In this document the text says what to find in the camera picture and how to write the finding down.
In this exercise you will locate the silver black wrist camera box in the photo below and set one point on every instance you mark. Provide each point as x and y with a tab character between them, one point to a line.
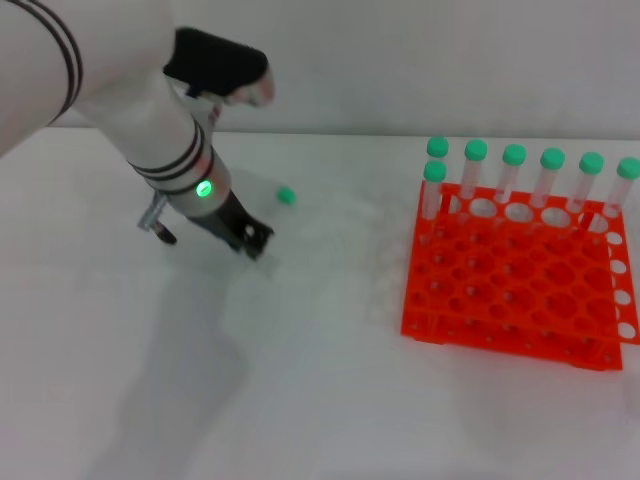
215	62

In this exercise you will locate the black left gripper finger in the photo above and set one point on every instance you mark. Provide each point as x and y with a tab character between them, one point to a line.
252	251
261	234

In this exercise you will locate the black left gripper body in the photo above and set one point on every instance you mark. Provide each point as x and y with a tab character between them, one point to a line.
220	220

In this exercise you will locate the orange test tube rack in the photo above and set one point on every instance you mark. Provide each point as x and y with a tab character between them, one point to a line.
510	280

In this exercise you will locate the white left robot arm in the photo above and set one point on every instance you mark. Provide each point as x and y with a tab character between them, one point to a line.
120	80

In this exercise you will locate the green capped clear test tube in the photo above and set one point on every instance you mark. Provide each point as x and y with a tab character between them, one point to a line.
552	158
628	168
475	149
437	146
591	163
514	154
285	195
434	171

